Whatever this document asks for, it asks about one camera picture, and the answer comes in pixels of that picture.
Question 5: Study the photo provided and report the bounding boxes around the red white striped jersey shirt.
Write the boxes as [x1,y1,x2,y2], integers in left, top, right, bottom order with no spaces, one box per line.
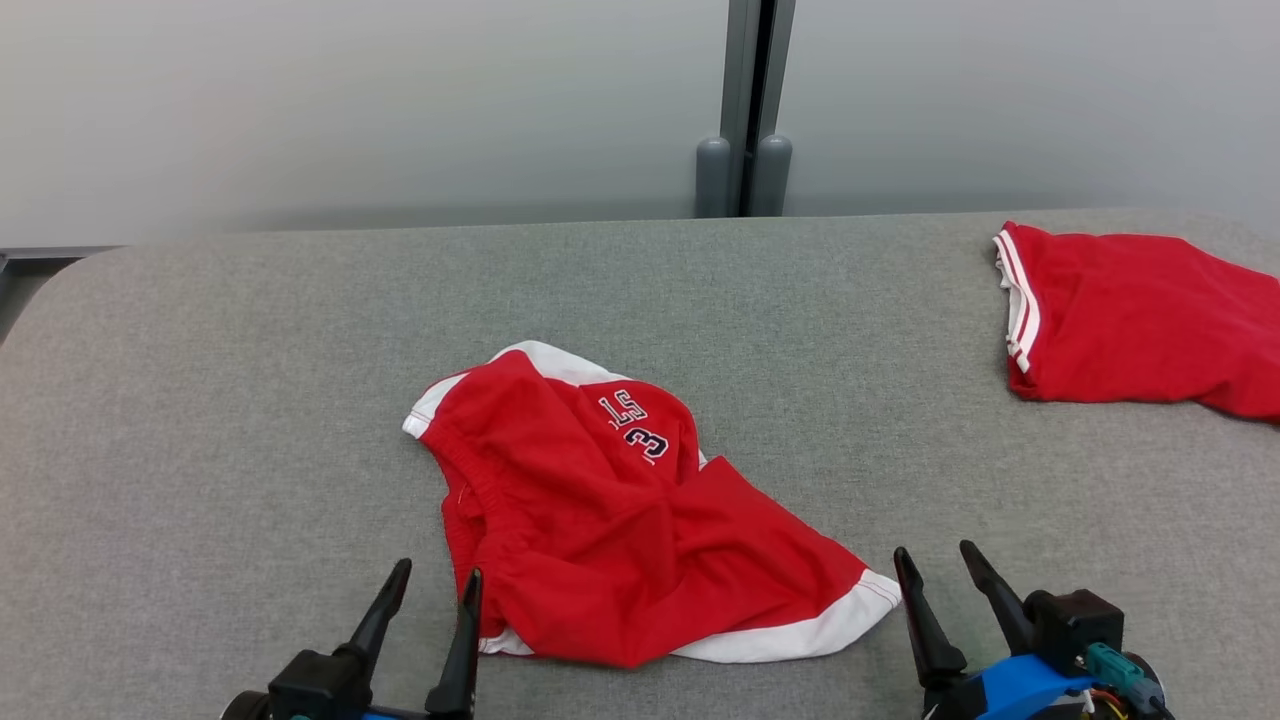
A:
[992,220,1280,424]

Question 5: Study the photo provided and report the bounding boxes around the grey partition post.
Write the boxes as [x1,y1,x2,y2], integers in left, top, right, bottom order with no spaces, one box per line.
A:
[694,0,799,219]

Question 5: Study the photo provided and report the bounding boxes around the red white numbered shorts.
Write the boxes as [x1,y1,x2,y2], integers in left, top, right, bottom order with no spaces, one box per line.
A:
[401,339,904,670]

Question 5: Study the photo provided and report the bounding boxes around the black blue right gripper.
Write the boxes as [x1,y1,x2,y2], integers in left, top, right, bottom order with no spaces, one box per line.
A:
[892,539,1168,720]

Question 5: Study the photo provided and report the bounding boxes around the black cable teal plug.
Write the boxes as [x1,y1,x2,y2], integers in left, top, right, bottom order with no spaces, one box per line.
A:
[1084,642,1170,720]

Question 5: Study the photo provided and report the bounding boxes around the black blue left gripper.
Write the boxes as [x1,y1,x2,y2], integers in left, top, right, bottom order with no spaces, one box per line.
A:
[290,557,485,720]

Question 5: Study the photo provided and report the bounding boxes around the grey fabric sofa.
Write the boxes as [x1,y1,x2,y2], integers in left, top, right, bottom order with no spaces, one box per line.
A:
[0,207,1280,720]

